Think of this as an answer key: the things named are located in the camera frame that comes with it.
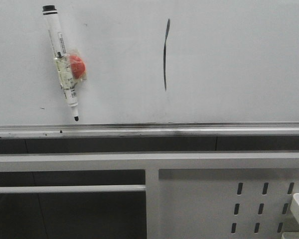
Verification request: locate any white whiteboard marker black tip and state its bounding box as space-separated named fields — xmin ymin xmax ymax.
xmin=42 ymin=5 xmax=79 ymax=121

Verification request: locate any aluminium whiteboard tray rail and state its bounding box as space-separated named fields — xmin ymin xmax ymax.
xmin=0 ymin=122 xmax=299 ymax=139

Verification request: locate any white whiteboard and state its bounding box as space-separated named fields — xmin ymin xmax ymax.
xmin=0 ymin=0 xmax=299 ymax=125

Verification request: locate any white metal perforated frame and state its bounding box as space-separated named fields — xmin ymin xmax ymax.
xmin=0 ymin=152 xmax=299 ymax=239

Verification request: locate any red round magnet taped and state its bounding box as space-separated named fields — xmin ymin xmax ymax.
xmin=69 ymin=50 xmax=87 ymax=82

